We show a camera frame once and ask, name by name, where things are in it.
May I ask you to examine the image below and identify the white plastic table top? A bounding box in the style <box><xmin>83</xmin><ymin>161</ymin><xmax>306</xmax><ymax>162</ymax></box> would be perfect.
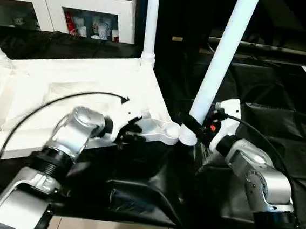
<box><xmin>0</xmin><ymin>45</ymin><xmax>188</xmax><ymax>183</ymax></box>

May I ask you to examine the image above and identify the black work mat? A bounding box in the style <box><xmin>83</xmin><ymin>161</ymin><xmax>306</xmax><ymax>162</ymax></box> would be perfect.
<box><xmin>0</xmin><ymin>25</ymin><xmax>306</xmax><ymax>229</ymax></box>

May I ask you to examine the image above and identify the dark metal rod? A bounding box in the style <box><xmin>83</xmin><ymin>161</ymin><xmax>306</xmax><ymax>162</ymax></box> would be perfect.
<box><xmin>207</xmin><ymin>37</ymin><xmax>306</xmax><ymax>59</ymax></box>

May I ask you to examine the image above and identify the black case with gold label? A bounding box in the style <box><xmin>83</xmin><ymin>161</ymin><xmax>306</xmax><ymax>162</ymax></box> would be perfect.
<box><xmin>131</xmin><ymin>0</ymin><xmax>216</xmax><ymax>61</ymax></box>

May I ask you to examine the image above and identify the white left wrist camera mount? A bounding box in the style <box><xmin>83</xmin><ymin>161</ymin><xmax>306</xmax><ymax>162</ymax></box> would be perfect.
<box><xmin>103</xmin><ymin>99</ymin><xmax>147</xmax><ymax>147</ymax></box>

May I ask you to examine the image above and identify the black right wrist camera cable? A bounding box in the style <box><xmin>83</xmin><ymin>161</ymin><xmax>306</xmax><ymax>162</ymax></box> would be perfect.
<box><xmin>204</xmin><ymin>109</ymin><xmax>306</xmax><ymax>229</ymax></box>

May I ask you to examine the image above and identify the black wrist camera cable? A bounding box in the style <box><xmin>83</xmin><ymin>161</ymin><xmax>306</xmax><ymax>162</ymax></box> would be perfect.
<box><xmin>0</xmin><ymin>82</ymin><xmax>132</xmax><ymax>229</ymax></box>
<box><xmin>204</xmin><ymin>109</ymin><xmax>306</xmax><ymax>229</ymax></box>

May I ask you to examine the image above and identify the black left wrist camera cable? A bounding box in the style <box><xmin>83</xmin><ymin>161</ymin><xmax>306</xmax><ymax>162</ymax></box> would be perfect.
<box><xmin>0</xmin><ymin>82</ymin><xmax>132</xmax><ymax>229</ymax></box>

